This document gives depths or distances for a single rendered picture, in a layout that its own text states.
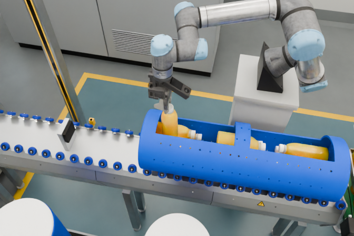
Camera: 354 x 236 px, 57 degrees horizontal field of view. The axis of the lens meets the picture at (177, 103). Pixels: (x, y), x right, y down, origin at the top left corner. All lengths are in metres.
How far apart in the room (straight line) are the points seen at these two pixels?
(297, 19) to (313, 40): 0.09
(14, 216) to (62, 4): 2.16
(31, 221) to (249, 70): 1.27
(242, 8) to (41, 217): 1.15
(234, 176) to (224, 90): 1.89
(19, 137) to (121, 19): 1.58
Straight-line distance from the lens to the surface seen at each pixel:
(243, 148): 1.40
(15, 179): 2.78
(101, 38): 3.34
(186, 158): 1.41
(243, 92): 1.69
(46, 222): 1.54
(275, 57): 1.65
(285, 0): 1.23
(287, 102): 1.71
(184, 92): 1.22
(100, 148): 1.77
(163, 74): 1.16
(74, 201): 2.71
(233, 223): 2.57
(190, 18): 1.18
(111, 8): 3.07
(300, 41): 1.16
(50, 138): 1.88
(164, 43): 1.09
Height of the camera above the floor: 2.39
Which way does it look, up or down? 50 degrees down
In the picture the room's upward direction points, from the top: straight up
